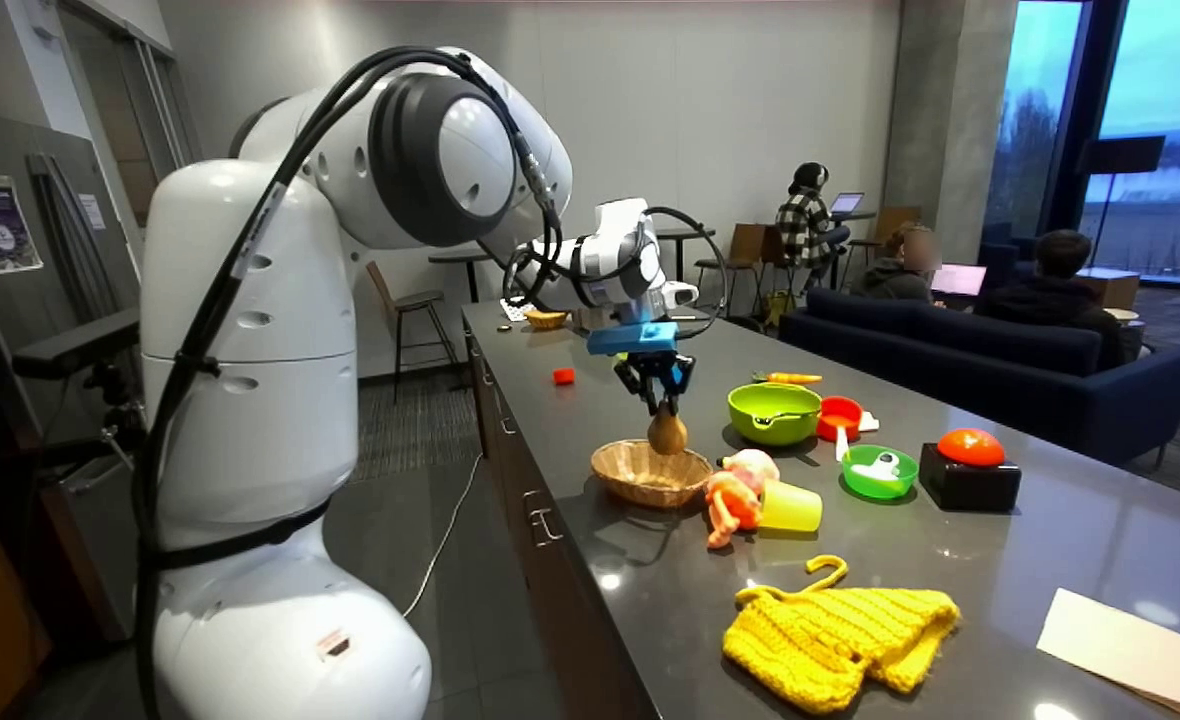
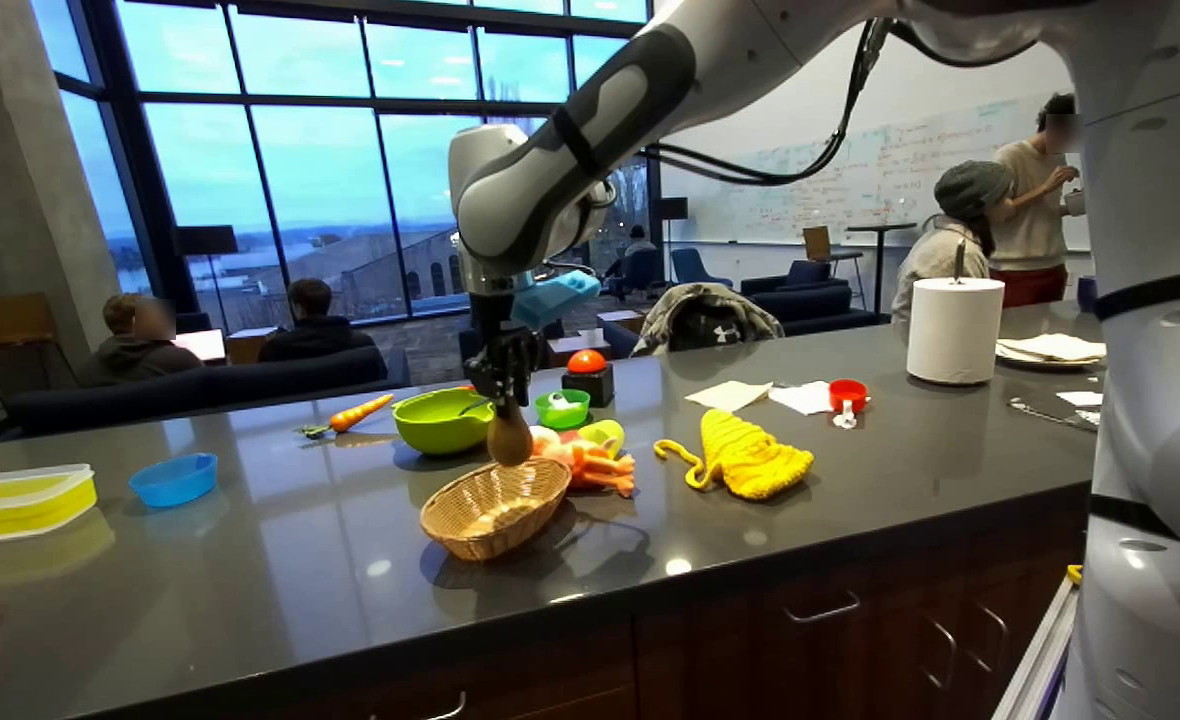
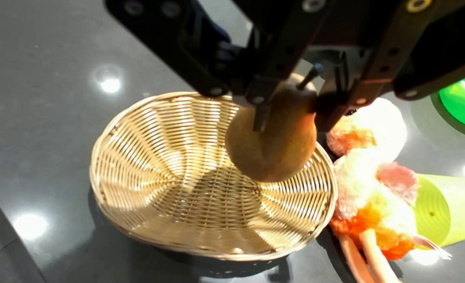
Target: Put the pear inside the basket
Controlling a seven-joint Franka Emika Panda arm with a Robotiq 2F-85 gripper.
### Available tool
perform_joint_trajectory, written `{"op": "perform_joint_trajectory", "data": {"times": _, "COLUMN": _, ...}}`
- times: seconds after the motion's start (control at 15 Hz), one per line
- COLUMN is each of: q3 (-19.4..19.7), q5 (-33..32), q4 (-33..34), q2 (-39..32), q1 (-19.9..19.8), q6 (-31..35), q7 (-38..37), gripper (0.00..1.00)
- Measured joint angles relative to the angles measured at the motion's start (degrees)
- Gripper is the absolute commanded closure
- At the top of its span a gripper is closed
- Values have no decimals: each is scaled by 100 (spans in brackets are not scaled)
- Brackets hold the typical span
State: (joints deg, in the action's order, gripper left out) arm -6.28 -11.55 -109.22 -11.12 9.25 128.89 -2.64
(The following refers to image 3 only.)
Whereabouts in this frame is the oval wicker basket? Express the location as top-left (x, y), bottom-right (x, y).
top-left (87, 90), bottom-right (340, 263)

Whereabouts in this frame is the pink orange plush toy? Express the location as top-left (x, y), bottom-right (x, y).
top-left (325, 97), bottom-right (454, 283)

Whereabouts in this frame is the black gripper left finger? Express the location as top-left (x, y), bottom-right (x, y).
top-left (104, 0), bottom-right (329, 134)

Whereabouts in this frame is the lime green plastic cup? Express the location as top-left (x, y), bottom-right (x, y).
top-left (413, 172), bottom-right (465, 249)

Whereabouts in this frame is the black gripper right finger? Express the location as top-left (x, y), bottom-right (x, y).
top-left (314, 0), bottom-right (465, 134)

